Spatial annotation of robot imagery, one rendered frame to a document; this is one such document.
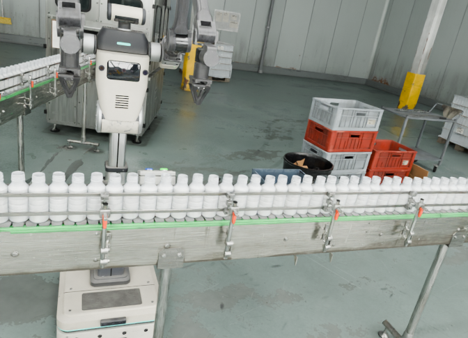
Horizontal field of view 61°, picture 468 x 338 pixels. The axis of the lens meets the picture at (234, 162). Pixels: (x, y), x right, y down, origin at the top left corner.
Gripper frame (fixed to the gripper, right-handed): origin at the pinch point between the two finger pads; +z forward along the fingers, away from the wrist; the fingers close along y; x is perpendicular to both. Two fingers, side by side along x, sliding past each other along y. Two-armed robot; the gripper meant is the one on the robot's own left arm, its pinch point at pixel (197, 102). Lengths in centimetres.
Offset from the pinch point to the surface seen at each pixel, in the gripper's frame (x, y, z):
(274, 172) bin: -65, 48, 46
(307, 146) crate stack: -177, 192, 71
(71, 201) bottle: 43, -15, 34
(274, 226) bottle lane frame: -33, -17, 45
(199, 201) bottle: -1.2, -15.2, 34.4
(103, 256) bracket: 32, -23, 51
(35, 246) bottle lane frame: 53, -17, 49
